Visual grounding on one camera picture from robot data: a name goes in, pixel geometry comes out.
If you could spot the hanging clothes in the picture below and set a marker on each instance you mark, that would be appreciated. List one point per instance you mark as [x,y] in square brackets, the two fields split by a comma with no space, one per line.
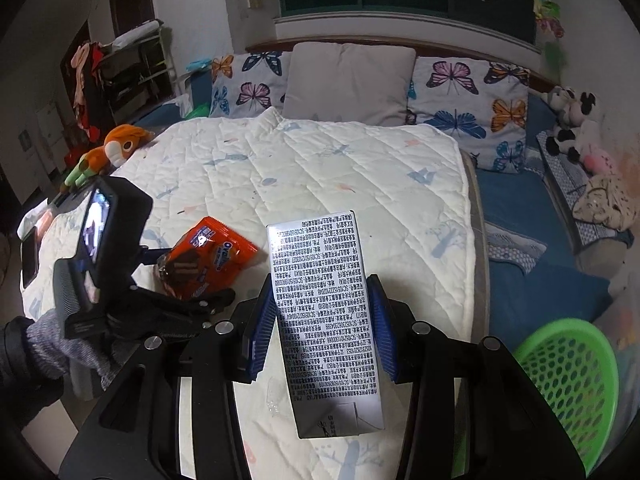
[82,90]

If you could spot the flower wall decoration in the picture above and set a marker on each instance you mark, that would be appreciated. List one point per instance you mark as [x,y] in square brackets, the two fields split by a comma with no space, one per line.
[547,15]

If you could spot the orange plush toy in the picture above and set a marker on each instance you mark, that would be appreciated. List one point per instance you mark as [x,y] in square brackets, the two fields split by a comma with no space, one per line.
[120,147]

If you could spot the white cabinet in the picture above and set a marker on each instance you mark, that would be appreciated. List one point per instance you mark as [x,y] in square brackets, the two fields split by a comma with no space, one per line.
[40,135]

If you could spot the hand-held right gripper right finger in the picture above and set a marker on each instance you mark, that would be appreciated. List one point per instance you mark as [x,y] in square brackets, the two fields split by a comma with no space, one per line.
[382,330]

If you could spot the metal shelf rack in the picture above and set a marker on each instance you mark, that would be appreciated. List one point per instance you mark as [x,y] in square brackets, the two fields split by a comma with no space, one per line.
[145,70]

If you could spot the black tablet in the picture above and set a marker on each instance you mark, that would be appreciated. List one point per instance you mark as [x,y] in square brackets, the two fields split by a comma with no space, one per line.
[30,260]

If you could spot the blue patterned cloth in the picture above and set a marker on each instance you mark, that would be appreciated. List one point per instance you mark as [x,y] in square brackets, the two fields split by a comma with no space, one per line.
[515,247]

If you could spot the grey pillow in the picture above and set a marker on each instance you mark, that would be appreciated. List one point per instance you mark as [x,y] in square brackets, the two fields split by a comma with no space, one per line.
[350,82]

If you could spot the person's left hand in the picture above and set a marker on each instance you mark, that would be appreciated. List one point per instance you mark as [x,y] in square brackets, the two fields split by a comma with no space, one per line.
[50,345]

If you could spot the black and white plush toy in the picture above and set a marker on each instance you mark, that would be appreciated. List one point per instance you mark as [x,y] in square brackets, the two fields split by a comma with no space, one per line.
[570,115]

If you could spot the wooden headboard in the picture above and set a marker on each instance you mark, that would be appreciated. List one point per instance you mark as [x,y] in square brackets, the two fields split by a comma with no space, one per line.
[450,55]

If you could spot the green mesh basket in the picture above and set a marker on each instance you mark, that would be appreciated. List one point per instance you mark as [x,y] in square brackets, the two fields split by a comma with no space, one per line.
[565,375]

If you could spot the teal case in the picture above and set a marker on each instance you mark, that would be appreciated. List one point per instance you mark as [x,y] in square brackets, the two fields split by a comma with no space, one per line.
[199,64]

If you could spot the blue checked cloth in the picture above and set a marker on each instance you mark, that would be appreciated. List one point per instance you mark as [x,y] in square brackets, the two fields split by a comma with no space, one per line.
[565,185]

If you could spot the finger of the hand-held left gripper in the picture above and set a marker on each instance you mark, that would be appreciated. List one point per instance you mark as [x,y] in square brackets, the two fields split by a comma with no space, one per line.
[152,255]
[200,307]

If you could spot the blue box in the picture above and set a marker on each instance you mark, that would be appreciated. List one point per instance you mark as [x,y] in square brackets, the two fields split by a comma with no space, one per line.
[201,87]

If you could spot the white quilted blanket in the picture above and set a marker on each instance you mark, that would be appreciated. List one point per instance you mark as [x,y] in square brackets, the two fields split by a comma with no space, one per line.
[325,160]

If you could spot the white and blue carton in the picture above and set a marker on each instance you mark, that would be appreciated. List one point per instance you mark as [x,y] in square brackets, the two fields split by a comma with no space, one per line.
[320,310]

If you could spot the spotted cream cloth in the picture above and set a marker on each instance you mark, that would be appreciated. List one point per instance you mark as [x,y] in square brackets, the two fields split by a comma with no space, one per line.
[605,200]

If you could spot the pink plush toy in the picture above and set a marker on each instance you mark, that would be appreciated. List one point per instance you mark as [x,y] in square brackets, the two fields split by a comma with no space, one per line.
[600,160]

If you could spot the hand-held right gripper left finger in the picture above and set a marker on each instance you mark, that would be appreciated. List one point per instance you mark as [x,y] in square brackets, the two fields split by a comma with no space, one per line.
[260,325]

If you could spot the butterfly print pillow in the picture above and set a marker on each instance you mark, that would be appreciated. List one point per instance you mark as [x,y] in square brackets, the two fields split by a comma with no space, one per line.
[465,105]
[250,85]

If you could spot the orange snack packet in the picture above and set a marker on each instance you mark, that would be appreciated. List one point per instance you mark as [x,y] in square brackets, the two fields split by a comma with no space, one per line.
[210,260]

